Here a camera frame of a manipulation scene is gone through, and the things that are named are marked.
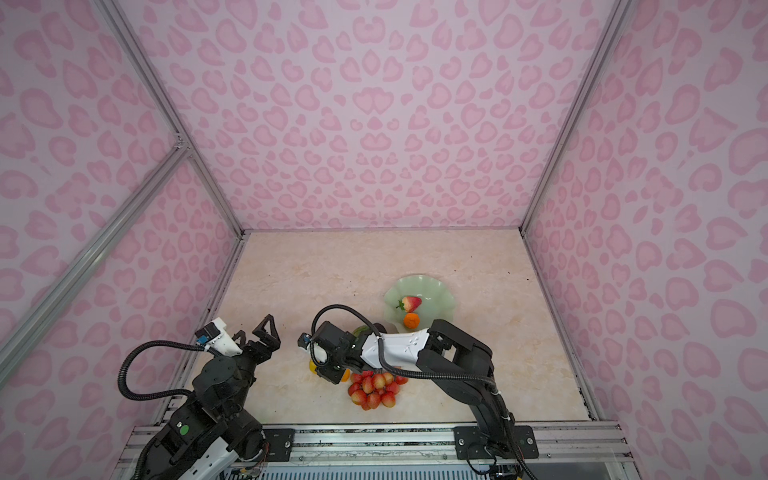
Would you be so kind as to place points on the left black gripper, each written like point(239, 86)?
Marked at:
point(263, 353)

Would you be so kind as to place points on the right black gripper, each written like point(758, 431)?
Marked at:
point(324, 372)

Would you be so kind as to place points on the yellow fake squash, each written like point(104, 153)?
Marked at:
point(345, 377)

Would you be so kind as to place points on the red fake grape bunch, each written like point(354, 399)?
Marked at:
point(371, 390)

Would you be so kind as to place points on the small orange fake tangerine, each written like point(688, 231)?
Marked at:
point(411, 321)

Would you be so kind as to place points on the red fake strawberry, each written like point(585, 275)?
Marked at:
point(409, 304)

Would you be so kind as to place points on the green yellow fake cucumber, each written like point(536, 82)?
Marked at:
point(360, 330)

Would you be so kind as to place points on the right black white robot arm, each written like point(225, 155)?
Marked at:
point(458, 363)

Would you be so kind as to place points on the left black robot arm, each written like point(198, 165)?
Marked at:
point(191, 431)

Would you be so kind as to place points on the green scalloped fruit bowl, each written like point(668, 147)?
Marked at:
point(438, 303)

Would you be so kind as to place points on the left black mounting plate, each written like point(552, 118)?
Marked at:
point(268, 445)

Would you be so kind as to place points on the black mounting plate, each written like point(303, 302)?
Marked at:
point(471, 444)
point(268, 445)

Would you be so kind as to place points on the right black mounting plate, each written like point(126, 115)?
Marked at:
point(471, 444)

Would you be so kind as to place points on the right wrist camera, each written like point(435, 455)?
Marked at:
point(305, 341)

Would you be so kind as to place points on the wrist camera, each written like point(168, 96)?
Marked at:
point(305, 341)
point(214, 338)

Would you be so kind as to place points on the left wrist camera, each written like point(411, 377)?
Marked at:
point(214, 338)

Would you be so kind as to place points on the diagonal aluminium frame bar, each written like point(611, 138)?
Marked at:
point(40, 318)

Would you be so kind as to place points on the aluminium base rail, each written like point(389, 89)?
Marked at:
point(568, 450)

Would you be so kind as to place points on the left aluminium frame post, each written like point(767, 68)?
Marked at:
point(129, 42)

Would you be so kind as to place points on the aluminium frame post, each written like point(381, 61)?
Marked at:
point(620, 14)
point(129, 42)

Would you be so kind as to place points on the right aluminium frame post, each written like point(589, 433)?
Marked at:
point(620, 14)

